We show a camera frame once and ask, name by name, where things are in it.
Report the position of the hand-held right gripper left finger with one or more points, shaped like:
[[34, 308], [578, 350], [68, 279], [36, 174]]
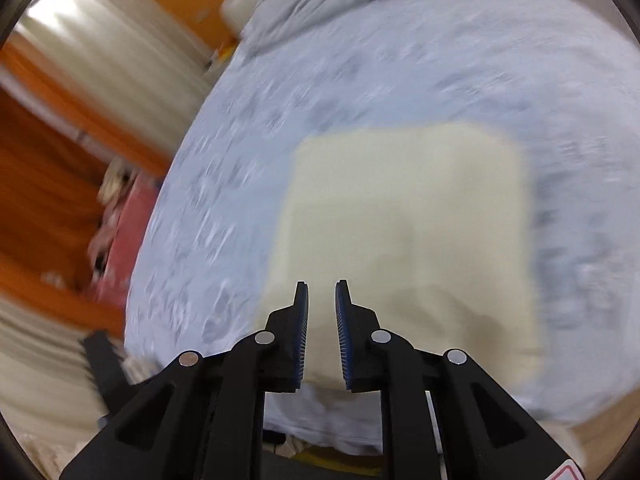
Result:
[[301, 335]]

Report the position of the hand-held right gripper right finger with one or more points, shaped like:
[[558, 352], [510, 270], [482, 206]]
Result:
[[342, 335]]

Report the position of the cream knitted cardigan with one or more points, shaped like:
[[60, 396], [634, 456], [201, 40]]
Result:
[[410, 220]]

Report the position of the pink mat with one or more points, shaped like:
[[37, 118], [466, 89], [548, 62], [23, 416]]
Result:
[[125, 250]]

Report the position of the floral cloth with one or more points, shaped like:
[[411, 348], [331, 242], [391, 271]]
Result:
[[117, 180]]

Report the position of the bed with butterfly sheet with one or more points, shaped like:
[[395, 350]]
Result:
[[400, 70]]

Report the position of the orange curtain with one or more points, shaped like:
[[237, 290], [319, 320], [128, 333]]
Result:
[[45, 175]]

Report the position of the grey duvet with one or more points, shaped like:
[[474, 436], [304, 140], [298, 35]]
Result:
[[325, 0]]

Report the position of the white curtain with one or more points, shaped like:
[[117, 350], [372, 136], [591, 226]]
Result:
[[115, 50]]

